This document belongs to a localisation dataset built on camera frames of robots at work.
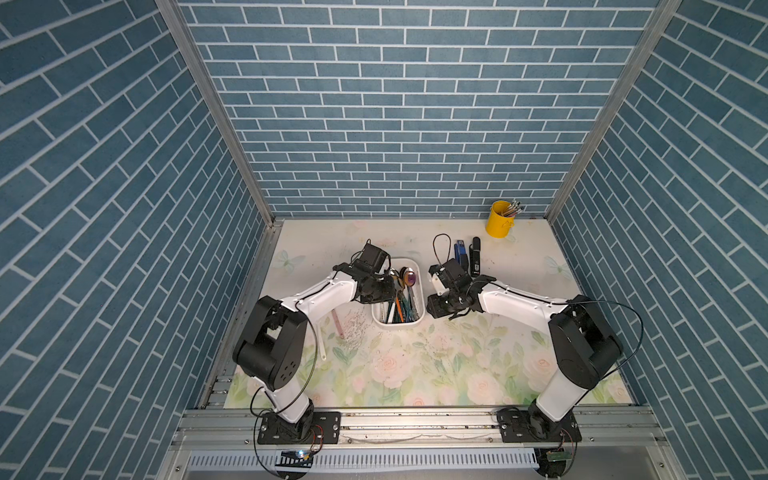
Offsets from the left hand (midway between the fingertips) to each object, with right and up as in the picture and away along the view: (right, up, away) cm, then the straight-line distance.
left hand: (400, 295), depth 90 cm
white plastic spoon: (-3, -7, +1) cm, 8 cm away
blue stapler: (+23, +12, +20) cm, 32 cm away
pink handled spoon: (-18, -11, +1) cm, 22 cm away
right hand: (+10, -4, +1) cm, 11 cm away
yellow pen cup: (+37, +22, +22) cm, 49 cm away
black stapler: (+28, +11, +18) cm, 34 cm away
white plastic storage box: (-6, -6, +4) cm, 10 cm away
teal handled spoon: (+3, -7, +3) cm, 8 cm away
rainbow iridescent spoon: (+4, +4, +11) cm, 12 cm away
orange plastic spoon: (0, -5, +4) cm, 6 cm away
